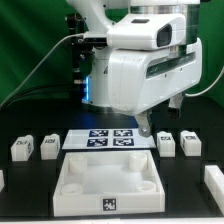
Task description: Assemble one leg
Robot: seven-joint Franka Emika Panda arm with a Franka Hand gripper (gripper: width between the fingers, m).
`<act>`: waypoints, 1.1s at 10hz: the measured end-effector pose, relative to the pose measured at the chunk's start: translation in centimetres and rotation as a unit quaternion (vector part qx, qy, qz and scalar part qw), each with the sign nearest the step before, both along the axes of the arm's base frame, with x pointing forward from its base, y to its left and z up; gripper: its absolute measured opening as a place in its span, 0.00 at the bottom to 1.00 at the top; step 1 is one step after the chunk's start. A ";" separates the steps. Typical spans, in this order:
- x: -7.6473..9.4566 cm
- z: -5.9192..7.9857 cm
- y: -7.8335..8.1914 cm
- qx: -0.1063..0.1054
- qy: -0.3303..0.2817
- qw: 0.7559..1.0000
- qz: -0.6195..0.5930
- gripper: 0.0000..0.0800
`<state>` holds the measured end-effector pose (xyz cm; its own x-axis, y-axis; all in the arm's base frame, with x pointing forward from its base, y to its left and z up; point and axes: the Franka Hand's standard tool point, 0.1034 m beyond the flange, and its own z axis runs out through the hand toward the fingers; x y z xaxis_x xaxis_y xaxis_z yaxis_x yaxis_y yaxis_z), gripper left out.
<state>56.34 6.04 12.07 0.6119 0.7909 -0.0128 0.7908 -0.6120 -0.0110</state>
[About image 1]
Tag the white square tabletop part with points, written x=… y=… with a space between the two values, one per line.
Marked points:
x=105 y=183

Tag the white block left edge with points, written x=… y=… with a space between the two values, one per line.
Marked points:
x=2 y=184

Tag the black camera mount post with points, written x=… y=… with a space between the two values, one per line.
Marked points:
x=80 y=51

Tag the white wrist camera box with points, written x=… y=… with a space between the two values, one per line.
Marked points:
x=147 y=31

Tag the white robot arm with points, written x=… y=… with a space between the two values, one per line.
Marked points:
x=101 y=15

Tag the white block edge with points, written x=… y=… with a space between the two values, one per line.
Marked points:
x=2 y=184
x=214 y=180

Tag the white block right edge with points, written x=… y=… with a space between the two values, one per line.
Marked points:
x=214 y=180

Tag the white sheet with markers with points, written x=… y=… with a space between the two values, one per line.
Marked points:
x=85 y=139

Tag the black camera on mount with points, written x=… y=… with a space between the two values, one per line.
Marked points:
x=94 y=39

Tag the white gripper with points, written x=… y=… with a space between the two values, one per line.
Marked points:
x=139 y=80

